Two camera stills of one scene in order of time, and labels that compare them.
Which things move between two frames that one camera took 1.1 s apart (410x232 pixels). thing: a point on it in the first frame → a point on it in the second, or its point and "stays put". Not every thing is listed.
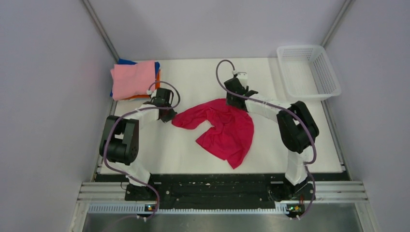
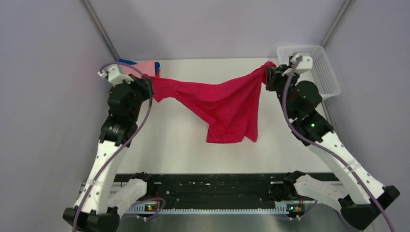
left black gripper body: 167,104 → 140,91
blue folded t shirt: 124,61 stays put
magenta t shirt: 231,137 → 230,108
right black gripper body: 230,100 → 278,82
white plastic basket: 308,74 stays put
